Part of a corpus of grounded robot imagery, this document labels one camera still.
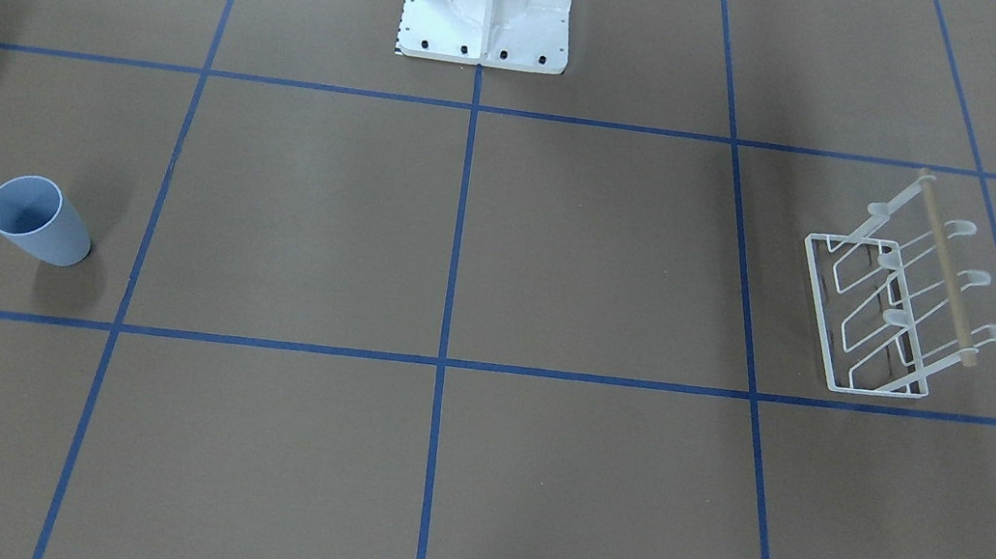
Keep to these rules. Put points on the light blue plastic cup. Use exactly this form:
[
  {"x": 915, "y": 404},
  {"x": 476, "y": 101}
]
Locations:
[{"x": 37, "y": 217}]

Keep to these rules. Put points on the white wire cup holder rack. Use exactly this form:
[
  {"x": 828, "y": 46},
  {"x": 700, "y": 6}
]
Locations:
[{"x": 889, "y": 299}]

